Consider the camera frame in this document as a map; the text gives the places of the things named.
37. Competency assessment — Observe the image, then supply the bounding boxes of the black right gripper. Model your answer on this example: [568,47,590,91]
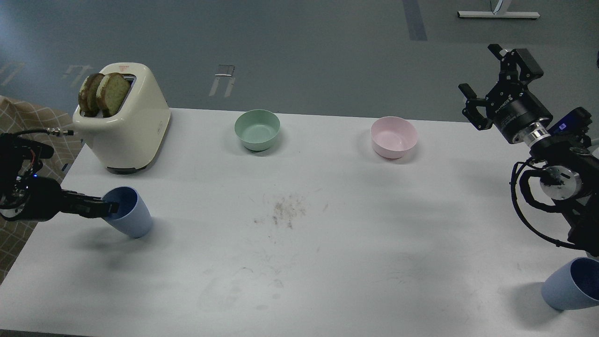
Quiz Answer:
[458,44,553,144]

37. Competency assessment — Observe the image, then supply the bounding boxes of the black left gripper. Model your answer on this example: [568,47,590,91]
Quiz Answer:
[1,176,120,221]

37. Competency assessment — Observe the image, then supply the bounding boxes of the blue cup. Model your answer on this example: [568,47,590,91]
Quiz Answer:
[102,186,153,239]
[541,257,599,311]

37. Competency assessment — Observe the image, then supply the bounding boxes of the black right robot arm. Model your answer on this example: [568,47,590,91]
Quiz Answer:
[458,44,599,258]

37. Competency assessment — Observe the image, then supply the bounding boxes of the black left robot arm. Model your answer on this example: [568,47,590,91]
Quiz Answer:
[0,128,120,222]

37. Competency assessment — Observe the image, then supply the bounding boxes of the cream white toaster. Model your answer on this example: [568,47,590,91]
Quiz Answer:
[73,62,171,174]

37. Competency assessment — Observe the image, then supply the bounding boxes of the white desk leg base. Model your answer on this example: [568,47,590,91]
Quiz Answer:
[456,0,541,20]

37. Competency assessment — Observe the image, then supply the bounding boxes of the left toast slice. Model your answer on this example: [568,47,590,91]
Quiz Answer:
[78,73,105,117]

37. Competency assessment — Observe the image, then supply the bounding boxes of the toast slice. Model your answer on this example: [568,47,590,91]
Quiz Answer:
[95,73,131,118]
[78,73,105,117]

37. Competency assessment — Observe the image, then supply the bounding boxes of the beige checkered cloth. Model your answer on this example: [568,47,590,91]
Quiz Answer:
[0,96,83,282]

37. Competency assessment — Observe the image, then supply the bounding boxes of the pink bowl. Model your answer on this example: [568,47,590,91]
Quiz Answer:
[370,117,419,160]

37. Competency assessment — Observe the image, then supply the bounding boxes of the right toast slice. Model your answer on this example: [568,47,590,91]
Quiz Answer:
[95,73,131,118]

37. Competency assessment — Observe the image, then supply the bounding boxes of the mint green bowl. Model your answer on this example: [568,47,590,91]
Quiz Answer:
[234,110,281,152]

